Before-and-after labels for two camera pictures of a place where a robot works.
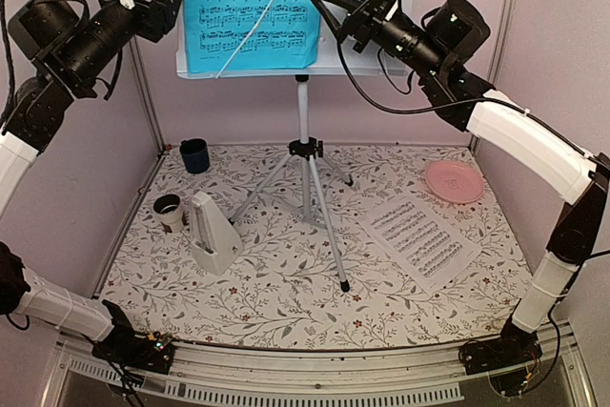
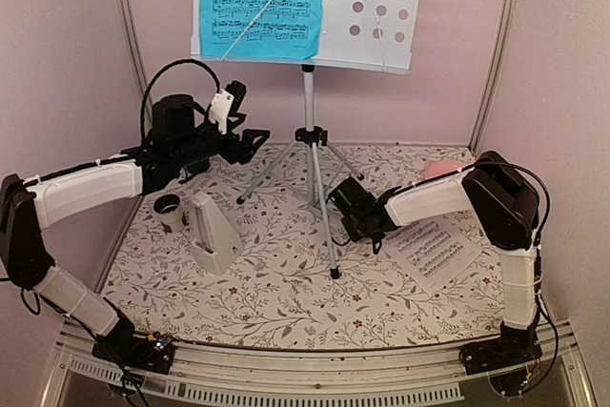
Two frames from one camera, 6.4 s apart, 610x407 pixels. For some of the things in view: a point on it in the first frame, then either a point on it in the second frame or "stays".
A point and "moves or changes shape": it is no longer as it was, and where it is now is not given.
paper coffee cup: x=169 y=212 stays
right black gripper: x=362 y=21 → x=353 y=233
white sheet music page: x=435 y=251 stays
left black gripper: x=159 y=14 → x=246 y=152
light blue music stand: x=364 y=33 moves or changes shape
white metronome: x=215 y=243 stays
